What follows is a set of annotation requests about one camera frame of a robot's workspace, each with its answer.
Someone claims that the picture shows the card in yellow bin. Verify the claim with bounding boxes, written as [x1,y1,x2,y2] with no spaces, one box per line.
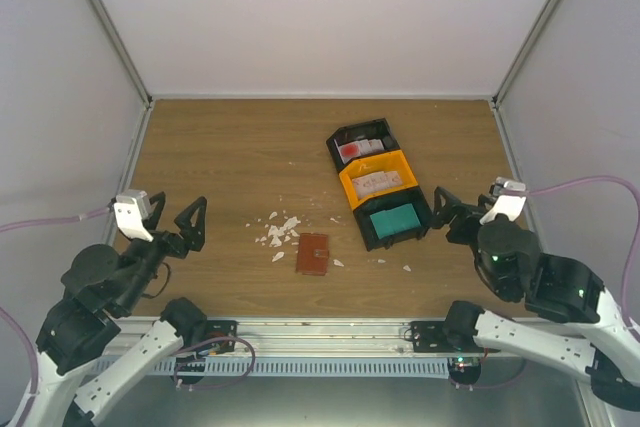
[352,171,403,198]

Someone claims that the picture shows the brown leather card holder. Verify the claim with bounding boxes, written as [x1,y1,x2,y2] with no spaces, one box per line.
[295,233,330,276]

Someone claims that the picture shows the black bin with teal item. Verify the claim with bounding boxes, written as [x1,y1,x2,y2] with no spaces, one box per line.
[353,187,433,251]

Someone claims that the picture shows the grey slotted cable duct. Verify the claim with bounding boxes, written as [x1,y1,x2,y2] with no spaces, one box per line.
[94,356,451,378]

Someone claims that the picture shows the cards in black bin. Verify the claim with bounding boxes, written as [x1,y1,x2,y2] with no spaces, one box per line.
[338,139,385,162]

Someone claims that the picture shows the yellow storage bin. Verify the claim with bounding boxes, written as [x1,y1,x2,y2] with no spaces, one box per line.
[339,150,418,211]

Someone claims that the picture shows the black storage bin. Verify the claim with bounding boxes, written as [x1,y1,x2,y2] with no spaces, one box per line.
[326,118,400,172]

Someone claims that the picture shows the aluminium front rail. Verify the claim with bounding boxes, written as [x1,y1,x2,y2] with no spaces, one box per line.
[104,315,506,359]

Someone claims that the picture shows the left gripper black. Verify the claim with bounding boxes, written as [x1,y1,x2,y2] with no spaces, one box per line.
[117,190,209,311]

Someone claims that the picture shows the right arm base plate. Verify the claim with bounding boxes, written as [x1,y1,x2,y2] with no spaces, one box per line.
[402,320,486,355]

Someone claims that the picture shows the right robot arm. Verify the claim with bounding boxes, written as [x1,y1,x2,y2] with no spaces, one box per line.
[432,178,639,412]

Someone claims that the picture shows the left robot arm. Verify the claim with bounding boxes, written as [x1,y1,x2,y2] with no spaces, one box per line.
[7,190,207,426]

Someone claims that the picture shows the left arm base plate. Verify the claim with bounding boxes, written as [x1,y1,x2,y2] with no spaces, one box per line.
[195,319,238,357]

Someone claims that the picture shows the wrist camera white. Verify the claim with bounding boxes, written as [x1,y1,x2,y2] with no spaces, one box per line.
[113,189,153,242]
[480,177,527,225]

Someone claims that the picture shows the teal item in bin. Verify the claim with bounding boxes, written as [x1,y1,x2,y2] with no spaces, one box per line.
[370,203,421,239]

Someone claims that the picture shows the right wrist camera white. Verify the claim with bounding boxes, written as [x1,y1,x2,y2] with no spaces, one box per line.
[480,177,527,225]

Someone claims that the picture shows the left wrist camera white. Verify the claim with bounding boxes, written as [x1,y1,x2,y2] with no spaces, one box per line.
[113,189,153,242]

